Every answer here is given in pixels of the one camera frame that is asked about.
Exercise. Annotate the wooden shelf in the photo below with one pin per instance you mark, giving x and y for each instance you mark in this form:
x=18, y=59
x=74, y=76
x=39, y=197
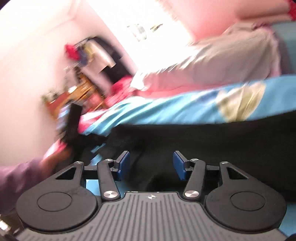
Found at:
x=76, y=92

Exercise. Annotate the grey pillow with pink border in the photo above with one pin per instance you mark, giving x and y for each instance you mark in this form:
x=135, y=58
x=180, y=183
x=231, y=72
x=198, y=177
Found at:
x=208, y=62

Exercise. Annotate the person's left forearm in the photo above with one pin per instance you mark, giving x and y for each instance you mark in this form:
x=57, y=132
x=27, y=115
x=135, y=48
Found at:
x=18, y=178

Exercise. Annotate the blue floral bed sheet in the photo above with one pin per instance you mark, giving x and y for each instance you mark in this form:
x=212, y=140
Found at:
x=173, y=106

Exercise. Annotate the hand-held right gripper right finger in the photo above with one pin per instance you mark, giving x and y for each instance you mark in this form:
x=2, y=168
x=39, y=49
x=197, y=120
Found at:
x=180, y=165

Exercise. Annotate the black pants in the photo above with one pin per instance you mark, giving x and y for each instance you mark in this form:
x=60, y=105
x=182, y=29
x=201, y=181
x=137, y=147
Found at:
x=208, y=143

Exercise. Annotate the red cloth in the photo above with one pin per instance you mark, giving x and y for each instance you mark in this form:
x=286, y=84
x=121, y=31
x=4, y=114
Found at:
x=120, y=88

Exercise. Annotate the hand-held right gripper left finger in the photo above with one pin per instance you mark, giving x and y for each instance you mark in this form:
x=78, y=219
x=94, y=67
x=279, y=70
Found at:
x=123, y=165

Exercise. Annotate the dark cloth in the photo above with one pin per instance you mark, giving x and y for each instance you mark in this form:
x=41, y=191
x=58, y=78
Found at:
x=118, y=67

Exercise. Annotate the pink blanket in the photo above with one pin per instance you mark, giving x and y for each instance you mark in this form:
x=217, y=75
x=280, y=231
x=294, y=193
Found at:
x=219, y=16

